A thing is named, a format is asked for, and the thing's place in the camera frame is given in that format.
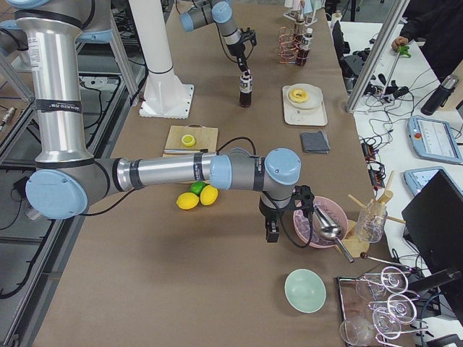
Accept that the tea bottle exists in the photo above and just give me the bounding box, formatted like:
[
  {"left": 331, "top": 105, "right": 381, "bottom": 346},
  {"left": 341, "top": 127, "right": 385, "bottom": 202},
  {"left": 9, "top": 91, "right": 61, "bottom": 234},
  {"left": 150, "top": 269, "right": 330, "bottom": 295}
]
[
  {"left": 294, "top": 12, "right": 306, "bottom": 36},
  {"left": 239, "top": 72, "right": 252, "bottom": 108},
  {"left": 294, "top": 28, "right": 313, "bottom": 67}
]

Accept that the metal ice scoop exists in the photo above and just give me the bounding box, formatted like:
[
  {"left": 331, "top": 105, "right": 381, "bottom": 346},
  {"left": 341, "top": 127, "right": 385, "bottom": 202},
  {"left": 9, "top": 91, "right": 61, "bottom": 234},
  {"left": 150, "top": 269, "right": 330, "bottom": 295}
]
[{"left": 314, "top": 206, "right": 354, "bottom": 263}]

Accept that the glazed donut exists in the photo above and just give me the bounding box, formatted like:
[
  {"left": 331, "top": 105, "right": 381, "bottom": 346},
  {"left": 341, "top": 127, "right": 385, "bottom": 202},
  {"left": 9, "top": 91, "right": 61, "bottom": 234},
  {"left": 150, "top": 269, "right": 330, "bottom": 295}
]
[{"left": 288, "top": 88, "right": 309, "bottom": 103}]

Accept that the metal muddler black tip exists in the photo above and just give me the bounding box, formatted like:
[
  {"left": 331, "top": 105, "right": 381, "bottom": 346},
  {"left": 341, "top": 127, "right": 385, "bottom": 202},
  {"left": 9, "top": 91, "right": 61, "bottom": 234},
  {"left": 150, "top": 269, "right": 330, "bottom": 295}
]
[{"left": 163, "top": 148, "right": 208, "bottom": 155}]

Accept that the white cup rack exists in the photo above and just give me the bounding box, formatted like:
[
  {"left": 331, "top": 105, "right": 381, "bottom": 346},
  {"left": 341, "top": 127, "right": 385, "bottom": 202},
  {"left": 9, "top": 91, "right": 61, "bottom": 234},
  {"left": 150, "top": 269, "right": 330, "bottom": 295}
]
[{"left": 284, "top": 0, "right": 323, "bottom": 25}]

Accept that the wine glass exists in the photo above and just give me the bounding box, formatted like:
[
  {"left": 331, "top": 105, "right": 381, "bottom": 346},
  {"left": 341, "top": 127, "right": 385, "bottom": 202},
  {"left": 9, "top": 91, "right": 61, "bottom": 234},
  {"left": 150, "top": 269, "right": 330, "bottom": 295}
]
[
  {"left": 339, "top": 307, "right": 402, "bottom": 346},
  {"left": 368, "top": 294, "right": 417, "bottom": 324},
  {"left": 355, "top": 266, "right": 408, "bottom": 301}
]

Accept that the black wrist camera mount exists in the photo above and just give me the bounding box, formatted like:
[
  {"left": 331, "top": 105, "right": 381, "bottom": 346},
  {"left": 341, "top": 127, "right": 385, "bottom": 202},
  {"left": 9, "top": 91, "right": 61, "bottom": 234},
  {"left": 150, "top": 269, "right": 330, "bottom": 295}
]
[{"left": 289, "top": 185, "right": 315, "bottom": 213}]

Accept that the person in black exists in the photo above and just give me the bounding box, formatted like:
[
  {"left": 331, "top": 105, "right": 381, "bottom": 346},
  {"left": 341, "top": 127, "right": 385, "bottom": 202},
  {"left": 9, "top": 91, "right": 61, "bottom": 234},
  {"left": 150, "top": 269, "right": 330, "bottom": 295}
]
[{"left": 391, "top": 1, "right": 462, "bottom": 81}]

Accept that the beige serving tray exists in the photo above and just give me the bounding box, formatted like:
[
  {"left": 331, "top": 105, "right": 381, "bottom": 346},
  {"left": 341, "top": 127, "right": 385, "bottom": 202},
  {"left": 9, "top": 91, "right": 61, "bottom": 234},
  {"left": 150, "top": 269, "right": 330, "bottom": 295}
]
[{"left": 282, "top": 85, "right": 328, "bottom": 127}]

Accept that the wooden stand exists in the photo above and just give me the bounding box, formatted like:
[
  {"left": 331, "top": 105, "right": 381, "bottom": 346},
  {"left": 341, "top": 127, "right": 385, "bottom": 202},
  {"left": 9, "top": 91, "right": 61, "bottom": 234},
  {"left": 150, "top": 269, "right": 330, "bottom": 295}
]
[{"left": 348, "top": 171, "right": 405, "bottom": 247}]

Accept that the mint green bowl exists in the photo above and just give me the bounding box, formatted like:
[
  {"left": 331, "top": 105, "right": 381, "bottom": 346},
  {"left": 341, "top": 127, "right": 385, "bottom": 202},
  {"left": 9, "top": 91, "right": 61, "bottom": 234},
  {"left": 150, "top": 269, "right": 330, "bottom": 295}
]
[{"left": 284, "top": 269, "right": 326, "bottom": 314}]

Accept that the wine glass upper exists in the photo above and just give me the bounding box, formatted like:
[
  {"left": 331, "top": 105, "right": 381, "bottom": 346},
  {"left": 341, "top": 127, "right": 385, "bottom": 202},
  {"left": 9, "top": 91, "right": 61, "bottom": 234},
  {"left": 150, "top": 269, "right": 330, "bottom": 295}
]
[{"left": 355, "top": 266, "right": 408, "bottom": 301}]

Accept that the white camera post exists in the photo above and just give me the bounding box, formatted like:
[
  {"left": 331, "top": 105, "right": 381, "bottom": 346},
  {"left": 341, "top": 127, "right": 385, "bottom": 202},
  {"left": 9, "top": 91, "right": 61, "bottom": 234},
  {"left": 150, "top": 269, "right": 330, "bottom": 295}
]
[{"left": 129, "top": 0, "right": 194, "bottom": 119}]

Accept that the black monitor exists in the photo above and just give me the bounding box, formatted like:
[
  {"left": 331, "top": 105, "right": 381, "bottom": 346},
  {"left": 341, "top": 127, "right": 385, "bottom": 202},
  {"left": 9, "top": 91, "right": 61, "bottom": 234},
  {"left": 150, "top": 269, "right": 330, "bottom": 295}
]
[{"left": 402, "top": 170, "right": 462, "bottom": 273}]

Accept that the halved lemon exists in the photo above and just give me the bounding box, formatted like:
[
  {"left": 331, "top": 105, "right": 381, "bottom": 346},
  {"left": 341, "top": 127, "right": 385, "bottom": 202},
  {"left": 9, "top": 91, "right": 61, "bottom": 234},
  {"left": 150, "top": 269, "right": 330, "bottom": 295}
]
[{"left": 181, "top": 134, "right": 197, "bottom": 147}]

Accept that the wine glass middle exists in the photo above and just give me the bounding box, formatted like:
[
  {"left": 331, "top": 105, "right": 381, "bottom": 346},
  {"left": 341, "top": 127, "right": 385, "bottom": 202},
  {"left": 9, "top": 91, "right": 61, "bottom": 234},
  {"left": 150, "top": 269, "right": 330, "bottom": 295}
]
[{"left": 368, "top": 294, "right": 417, "bottom": 324}]

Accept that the wooden cutting board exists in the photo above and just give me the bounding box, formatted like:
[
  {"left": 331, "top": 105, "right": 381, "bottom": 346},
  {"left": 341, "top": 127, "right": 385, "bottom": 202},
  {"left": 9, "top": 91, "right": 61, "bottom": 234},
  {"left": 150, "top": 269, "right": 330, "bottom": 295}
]
[{"left": 163, "top": 126, "right": 218, "bottom": 157}]

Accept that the pink bowl of ice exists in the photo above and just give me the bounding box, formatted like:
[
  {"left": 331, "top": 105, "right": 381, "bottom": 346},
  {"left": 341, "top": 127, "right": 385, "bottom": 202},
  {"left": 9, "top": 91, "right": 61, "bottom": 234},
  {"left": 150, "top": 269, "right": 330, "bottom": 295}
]
[{"left": 293, "top": 196, "right": 348, "bottom": 249}]

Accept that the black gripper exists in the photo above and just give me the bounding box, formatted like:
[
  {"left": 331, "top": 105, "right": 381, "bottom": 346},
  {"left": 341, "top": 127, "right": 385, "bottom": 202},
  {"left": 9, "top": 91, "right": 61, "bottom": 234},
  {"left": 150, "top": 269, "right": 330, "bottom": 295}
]
[
  {"left": 259, "top": 191, "right": 281, "bottom": 243},
  {"left": 226, "top": 34, "right": 251, "bottom": 77}
]

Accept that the wine glass lower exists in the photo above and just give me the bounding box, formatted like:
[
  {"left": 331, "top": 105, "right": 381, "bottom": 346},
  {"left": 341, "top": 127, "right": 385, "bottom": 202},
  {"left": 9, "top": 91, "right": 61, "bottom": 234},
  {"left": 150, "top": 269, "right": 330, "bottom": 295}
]
[{"left": 339, "top": 307, "right": 402, "bottom": 346}]

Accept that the grey folded cloth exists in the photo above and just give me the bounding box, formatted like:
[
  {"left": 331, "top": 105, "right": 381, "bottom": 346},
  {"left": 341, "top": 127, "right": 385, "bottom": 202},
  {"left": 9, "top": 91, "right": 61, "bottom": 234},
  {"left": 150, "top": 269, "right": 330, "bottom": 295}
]
[{"left": 300, "top": 130, "right": 331, "bottom": 154}]

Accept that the whole lemon near lime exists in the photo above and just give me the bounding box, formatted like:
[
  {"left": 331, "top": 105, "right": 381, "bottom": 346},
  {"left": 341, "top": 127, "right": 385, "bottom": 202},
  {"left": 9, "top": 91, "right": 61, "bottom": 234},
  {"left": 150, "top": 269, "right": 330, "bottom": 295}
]
[{"left": 200, "top": 185, "right": 218, "bottom": 206}]

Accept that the whole lemon outer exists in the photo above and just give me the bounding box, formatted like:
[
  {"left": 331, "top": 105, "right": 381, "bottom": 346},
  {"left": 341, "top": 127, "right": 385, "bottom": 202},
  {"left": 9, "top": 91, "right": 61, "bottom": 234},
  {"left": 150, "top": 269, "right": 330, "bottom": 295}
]
[{"left": 176, "top": 192, "right": 200, "bottom": 210}]

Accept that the aluminium frame post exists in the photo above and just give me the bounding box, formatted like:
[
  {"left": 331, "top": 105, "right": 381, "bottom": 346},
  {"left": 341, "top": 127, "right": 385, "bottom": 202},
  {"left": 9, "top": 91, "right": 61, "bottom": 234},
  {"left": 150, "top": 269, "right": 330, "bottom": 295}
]
[{"left": 345, "top": 0, "right": 409, "bottom": 113}]

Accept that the clear glass jar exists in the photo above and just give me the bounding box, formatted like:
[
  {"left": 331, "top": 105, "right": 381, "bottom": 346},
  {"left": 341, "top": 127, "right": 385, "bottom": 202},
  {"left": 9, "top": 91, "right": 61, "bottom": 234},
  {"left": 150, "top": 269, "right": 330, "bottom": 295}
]
[{"left": 355, "top": 201, "right": 387, "bottom": 243}]

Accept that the copper wire bottle rack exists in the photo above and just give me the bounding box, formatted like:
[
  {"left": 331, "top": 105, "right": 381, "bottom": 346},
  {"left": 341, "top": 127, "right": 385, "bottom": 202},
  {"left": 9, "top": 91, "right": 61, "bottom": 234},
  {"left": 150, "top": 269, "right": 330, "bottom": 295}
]
[{"left": 278, "top": 27, "right": 297, "bottom": 65}]

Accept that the black water bottle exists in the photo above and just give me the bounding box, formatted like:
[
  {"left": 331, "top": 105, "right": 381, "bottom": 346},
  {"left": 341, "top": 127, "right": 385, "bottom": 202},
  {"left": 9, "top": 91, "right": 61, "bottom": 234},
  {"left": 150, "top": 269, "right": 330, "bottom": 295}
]
[{"left": 420, "top": 74, "right": 459, "bottom": 116}]

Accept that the green lime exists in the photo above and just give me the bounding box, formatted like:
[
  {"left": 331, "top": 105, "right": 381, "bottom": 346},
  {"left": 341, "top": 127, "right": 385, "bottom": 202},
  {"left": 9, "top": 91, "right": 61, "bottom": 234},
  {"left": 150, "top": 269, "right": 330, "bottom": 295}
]
[{"left": 190, "top": 181, "right": 207, "bottom": 196}]

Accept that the blue teach pendant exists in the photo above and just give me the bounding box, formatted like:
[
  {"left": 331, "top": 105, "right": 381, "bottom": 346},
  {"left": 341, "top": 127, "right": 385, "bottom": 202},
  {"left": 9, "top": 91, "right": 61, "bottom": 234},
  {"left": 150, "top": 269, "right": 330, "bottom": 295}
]
[
  {"left": 407, "top": 116, "right": 462, "bottom": 164},
  {"left": 403, "top": 166, "right": 455, "bottom": 196}
]

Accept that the white plate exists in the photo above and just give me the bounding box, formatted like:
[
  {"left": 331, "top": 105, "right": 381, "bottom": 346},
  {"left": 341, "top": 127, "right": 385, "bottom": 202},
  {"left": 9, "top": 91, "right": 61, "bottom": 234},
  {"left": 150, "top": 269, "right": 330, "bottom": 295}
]
[{"left": 286, "top": 83, "right": 323, "bottom": 110}]

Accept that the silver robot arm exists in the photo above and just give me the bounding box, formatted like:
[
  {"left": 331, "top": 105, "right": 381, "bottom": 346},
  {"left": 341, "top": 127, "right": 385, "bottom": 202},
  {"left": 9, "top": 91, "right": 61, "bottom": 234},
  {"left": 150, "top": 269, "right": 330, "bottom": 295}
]
[
  {"left": 12, "top": 1, "right": 301, "bottom": 242},
  {"left": 179, "top": 1, "right": 257, "bottom": 76}
]

